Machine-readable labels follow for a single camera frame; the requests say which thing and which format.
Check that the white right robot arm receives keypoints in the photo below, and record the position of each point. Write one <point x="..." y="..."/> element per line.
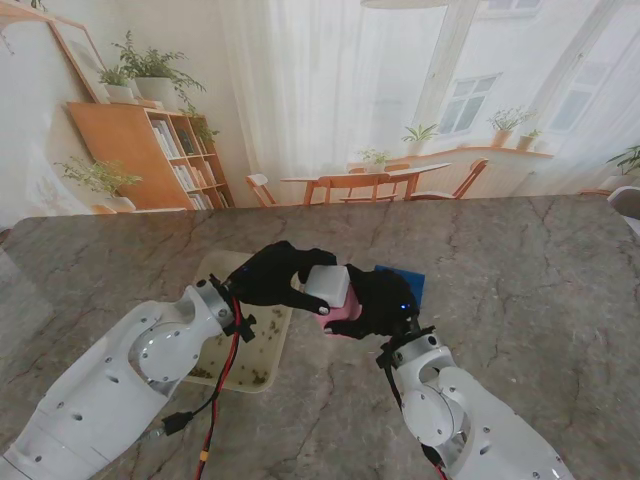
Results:
<point x="450" y="400"/>

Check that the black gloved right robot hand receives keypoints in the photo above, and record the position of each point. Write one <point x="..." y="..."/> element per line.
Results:
<point x="380" y="305"/>

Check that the pink square jar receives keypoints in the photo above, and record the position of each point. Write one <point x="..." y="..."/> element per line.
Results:
<point x="345" y="312"/>

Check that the printed room scene backdrop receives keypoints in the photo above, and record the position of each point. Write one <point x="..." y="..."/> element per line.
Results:
<point x="310" y="100"/>

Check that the green bean heap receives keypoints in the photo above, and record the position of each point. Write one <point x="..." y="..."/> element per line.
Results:
<point x="258" y="379"/>
<point x="200" y="372"/>

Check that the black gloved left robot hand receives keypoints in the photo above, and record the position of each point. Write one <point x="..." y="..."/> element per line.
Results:
<point x="270" y="285"/>

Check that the white square jar cap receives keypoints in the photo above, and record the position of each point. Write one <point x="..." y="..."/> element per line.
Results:
<point x="327" y="285"/>

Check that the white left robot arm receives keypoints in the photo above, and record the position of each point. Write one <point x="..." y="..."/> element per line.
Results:
<point x="125" y="370"/>

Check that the blue plastic scraper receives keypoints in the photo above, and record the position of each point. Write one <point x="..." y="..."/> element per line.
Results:
<point x="415" y="285"/>

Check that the cream baking tray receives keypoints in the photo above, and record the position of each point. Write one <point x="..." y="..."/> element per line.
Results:
<point x="250" y="360"/>

